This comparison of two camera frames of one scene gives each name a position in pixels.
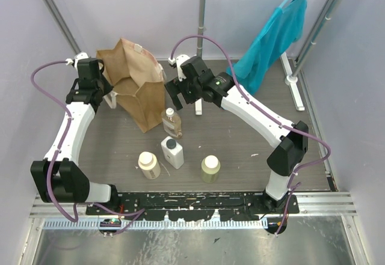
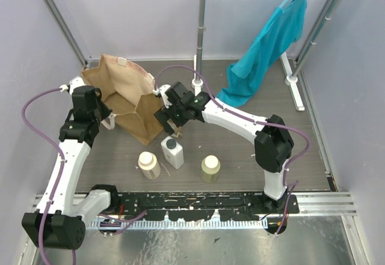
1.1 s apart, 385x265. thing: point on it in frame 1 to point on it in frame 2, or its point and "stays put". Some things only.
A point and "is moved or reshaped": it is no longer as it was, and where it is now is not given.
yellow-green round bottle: x=210 y=168 stays put
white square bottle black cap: x=173 y=151 stays put
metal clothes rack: x=291 y=80 stays put
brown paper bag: x=138 y=80 is moved or reshaped
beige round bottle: x=149 y=164 stays put
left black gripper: x=89 y=74 to x=100 y=106
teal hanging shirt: x=285 y=27 stays put
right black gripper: x=174 y=88 to x=163 y=118
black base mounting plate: x=192 y=205 stays put
